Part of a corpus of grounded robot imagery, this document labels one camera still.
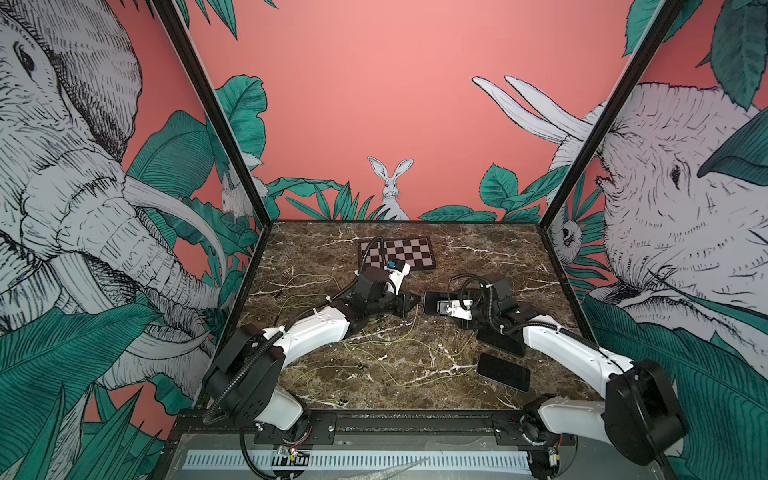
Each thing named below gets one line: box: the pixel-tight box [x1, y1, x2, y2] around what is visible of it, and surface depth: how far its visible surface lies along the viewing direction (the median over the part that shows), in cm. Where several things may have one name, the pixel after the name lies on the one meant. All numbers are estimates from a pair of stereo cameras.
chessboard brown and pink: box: [358, 236, 436, 273], surface depth 110 cm
